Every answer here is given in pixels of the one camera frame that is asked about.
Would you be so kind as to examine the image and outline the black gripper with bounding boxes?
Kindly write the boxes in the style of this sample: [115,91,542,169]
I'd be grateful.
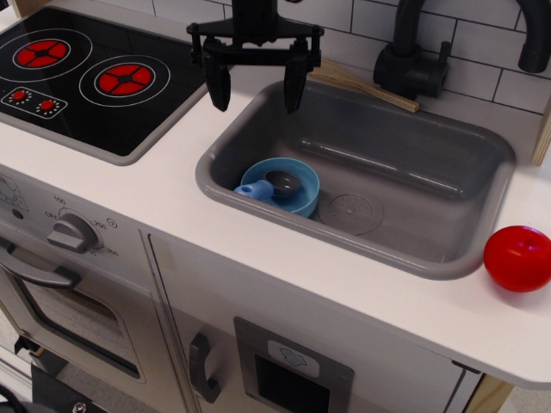
[187,1,324,114]

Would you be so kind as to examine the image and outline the grey spoon blue handle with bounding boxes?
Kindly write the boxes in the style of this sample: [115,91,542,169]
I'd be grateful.
[234,170,302,200]

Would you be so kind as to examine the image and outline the light blue bowl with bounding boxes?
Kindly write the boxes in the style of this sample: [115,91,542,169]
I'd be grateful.
[234,157,320,218]

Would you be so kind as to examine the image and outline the grey plastic sink basin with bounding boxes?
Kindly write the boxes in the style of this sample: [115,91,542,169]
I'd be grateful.
[195,82,516,280]

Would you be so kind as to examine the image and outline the wooden spatula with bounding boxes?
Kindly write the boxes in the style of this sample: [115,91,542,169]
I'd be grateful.
[308,58,420,113]

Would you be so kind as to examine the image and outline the black faucet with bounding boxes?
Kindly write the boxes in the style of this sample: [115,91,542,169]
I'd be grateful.
[374,1,550,102]

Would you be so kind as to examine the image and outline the black toy stovetop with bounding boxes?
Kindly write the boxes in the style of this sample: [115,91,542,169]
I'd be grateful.
[1,7,207,166]

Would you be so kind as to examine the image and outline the grey oven knob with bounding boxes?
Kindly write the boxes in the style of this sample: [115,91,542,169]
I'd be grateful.
[46,213,98,254]

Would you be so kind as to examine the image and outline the grey dispenser panel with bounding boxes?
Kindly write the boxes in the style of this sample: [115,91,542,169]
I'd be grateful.
[233,317,355,413]

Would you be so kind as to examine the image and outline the toy oven door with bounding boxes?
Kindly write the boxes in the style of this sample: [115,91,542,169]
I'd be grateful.
[0,231,173,413]

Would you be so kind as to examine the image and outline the red toy apple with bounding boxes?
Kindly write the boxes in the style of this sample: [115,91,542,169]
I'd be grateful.
[483,225,550,293]

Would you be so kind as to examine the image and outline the grey oven door handle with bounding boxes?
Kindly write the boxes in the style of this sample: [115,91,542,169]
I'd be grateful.
[1,238,81,290]

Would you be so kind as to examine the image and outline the grey cabinet door handle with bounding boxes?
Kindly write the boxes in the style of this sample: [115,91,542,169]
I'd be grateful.
[189,333,221,404]

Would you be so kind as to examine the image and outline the black cable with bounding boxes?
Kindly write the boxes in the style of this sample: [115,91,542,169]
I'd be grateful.
[0,385,22,413]

